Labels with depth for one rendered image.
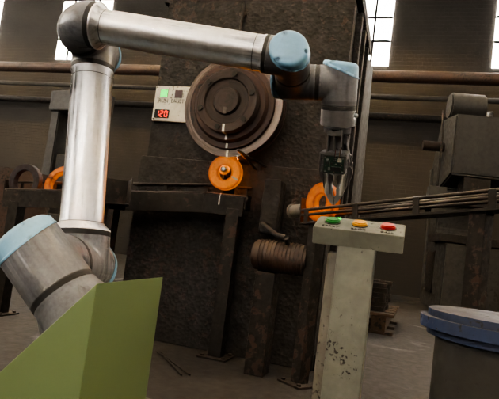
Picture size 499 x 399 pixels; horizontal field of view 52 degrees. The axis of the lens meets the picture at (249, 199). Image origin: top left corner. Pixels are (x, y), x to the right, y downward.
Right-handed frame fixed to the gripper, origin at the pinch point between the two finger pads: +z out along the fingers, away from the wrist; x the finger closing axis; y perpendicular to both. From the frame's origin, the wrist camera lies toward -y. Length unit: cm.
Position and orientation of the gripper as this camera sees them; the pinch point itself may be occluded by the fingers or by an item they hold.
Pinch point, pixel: (333, 199)
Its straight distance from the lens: 143.1
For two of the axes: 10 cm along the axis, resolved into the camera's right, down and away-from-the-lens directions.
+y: -3.1, 2.3, -9.2
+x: 9.5, 1.0, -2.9
